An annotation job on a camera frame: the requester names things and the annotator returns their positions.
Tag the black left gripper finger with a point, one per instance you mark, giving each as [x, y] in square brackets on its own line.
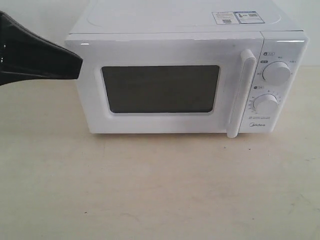
[26, 56]

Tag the upper white control knob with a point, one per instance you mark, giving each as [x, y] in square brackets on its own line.
[276, 72]

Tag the white microwave oven body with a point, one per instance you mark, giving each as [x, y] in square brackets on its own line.
[284, 40]

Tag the white microwave door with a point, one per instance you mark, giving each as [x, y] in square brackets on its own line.
[158, 83]

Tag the lower white timer knob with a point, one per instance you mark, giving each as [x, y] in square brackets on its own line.
[265, 104]

